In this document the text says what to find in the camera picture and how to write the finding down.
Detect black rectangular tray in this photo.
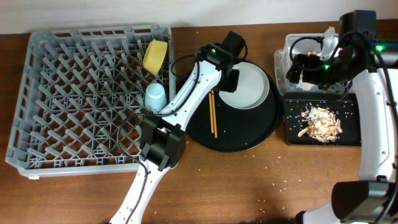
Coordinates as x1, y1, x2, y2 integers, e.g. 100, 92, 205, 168
282, 92, 361, 146

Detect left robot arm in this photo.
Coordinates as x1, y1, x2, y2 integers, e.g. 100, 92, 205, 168
109, 31, 248, 224

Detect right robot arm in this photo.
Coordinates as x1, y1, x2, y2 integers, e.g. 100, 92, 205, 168
275, 10, 397, 224

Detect clear plastic bin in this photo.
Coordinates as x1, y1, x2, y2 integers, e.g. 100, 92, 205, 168
274, 34, 348, 95

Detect white napkin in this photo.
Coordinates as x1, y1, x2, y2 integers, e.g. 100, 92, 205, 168
294, 27, 338, 61

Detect grey plate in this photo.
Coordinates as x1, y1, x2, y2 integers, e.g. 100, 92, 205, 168
219, 62, 270, 110

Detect wooden chopstick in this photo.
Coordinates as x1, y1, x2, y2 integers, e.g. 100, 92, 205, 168
210, 90, 218, 139
209, 92, 215, 134

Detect yellow bowl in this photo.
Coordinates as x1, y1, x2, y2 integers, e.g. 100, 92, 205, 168
143, 40, 168, 75

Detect food scraps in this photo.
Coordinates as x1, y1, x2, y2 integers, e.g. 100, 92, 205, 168
297, 107, 343, 143

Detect round black tray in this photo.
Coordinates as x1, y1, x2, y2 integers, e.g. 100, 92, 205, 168
187, 68, 282, 152

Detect blue plastic cup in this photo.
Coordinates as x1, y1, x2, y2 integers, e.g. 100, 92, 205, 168
144, 83, 167, 113

